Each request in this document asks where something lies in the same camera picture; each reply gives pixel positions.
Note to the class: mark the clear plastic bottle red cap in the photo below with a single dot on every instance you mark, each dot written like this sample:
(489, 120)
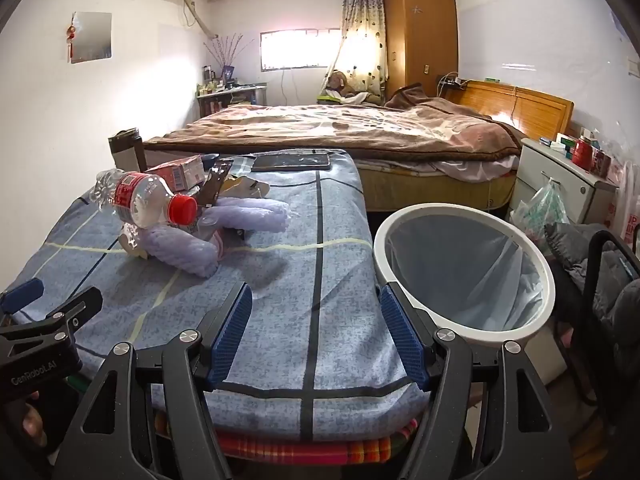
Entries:
(140, 197)

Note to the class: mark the shiny wall panel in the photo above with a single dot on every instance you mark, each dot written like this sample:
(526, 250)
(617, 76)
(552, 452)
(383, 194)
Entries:
(92, 37)

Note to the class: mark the white brown thermos mug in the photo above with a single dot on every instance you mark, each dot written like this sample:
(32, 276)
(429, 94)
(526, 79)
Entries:
(127, 152)

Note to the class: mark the dark grey jacket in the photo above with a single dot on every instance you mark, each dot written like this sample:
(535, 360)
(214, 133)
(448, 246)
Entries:
(575, 255)

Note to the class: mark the brown fleece blanket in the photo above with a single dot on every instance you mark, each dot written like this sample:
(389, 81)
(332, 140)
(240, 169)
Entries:
(325, 127)

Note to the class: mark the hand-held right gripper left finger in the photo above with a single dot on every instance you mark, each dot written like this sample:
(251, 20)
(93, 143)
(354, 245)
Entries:
(231, 332)

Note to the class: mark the window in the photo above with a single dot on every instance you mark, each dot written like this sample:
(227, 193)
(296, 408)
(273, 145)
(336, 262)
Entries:
(300, 50)

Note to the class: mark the red hanging charm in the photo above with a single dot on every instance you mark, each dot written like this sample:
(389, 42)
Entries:
(72, 35)

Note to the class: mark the silver foil wrapper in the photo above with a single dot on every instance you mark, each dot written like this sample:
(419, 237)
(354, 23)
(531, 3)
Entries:
(216, 185)

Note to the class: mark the brown teddy bear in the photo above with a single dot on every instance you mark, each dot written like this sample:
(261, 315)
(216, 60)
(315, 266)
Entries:
(342, 85)

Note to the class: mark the dark blue glasses case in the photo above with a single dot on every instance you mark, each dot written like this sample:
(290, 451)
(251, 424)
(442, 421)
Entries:
(210, 157)

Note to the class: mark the dried branches in vase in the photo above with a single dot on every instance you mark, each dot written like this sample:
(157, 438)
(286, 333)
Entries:
(227, 55)

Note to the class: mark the red box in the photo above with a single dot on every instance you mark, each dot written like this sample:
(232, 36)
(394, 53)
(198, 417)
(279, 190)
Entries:
(601, 164)

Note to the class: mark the white nightstand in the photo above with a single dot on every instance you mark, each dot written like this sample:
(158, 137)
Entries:
(545, 170)

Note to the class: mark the pink bed sheet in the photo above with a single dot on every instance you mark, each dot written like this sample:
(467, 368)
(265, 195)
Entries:
(475, 170)

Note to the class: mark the white red-print plastic bag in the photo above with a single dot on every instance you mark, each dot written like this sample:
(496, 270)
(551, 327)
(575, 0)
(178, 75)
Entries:
(625, 205)

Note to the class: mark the patterned curtain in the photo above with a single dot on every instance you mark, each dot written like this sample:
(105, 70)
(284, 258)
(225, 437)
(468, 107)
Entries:
(362, 25)

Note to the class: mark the power strip with chargers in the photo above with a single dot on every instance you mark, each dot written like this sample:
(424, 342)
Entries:
(452, 80)

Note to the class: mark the wooden headboard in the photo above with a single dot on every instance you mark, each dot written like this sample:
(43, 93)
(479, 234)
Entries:
(530, 107)

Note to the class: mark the black smartphone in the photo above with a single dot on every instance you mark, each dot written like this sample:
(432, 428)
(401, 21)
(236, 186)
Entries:
(291, 161)

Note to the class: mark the bed with yellow mattress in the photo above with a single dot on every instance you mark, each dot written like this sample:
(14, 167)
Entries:
(425, 187)

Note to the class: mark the green plastic bag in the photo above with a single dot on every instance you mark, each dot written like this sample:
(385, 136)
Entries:
(542, 210)

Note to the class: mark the red jar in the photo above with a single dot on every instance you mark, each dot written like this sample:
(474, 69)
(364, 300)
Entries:
(583, 154)

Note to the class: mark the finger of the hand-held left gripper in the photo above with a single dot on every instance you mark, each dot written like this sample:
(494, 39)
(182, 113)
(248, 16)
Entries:
(75, 310)
(22, 290)

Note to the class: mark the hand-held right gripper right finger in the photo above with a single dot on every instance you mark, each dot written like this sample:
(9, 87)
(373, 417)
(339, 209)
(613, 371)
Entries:
(402, 340)

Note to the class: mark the wooden wardrobe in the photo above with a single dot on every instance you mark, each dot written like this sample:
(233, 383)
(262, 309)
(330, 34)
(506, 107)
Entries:
(422, 30)

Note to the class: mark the person's left hand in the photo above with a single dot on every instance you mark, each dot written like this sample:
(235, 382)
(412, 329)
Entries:
(35, 422)

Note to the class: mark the black metal chair frame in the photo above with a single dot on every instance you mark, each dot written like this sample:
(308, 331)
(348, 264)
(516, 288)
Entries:
(592, 280)

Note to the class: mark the red plaid cloth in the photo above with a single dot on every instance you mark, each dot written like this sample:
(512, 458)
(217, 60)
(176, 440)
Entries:
(310, 447)

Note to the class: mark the cluttered desk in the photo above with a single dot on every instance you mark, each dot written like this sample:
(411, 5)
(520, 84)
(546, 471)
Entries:
(230, 97)

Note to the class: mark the pink milk carton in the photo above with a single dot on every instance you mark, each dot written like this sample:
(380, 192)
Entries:
(182, 171)

